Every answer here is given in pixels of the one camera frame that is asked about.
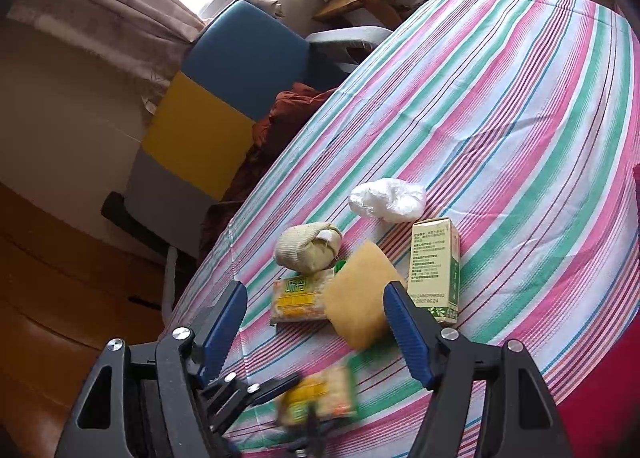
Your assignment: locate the yellow sponge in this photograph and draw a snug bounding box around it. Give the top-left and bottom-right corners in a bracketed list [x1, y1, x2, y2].
[322, 241, 407, 351]

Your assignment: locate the yellow snack packet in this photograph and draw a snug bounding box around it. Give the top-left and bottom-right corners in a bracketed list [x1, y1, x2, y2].
[270, 269, 335, 326]
[276, 364, 357, 428]

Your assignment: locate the green white carton box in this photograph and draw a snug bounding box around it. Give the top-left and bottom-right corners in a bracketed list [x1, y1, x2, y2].
[407, 218, 460, 326]

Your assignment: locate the beige sock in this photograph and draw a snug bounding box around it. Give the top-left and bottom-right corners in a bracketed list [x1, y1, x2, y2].
[273, 222, 343, 274]

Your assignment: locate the white plastic bag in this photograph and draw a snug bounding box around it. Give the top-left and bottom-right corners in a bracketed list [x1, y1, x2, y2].
[348, 178, 426, 223]

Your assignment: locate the dark red blanket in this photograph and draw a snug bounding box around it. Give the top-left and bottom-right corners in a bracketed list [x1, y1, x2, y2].
[198, 82, 335, 263]

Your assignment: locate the striped pink green bedsheet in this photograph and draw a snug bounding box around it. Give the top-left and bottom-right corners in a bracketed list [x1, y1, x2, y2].
[171, 0, 639, 457]

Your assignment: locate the grey yellow blue headboard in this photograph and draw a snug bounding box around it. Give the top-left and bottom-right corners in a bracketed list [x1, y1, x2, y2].
[124, 1, 346, 257]

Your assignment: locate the pink curtain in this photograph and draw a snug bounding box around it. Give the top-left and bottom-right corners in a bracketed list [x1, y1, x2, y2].
[8, 0, 205, 114]

